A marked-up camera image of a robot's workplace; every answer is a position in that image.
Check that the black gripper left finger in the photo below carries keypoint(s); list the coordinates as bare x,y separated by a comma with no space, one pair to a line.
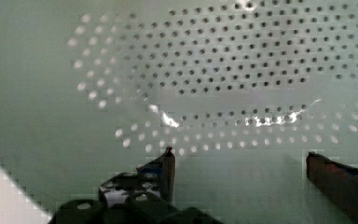
156,177

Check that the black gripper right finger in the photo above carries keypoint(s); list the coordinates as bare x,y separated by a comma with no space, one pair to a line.
338,182

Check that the green oval strainer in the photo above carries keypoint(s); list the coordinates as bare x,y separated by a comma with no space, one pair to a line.
241,91

